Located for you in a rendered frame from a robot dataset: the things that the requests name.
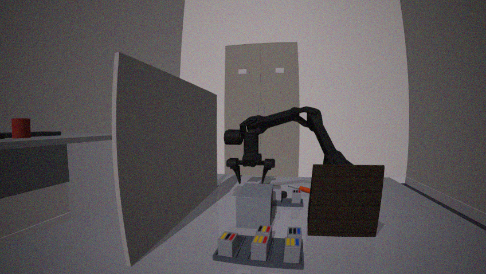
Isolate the grey flat panel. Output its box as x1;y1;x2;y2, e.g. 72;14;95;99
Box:
112;52;217;267

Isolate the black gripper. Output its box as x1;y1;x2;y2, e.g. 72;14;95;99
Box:
226;145;275;184

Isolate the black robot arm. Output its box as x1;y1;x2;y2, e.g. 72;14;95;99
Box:
224;106;353;167

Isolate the orange-handled screwdriver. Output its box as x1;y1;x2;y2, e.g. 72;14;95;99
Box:
288;184;310;193

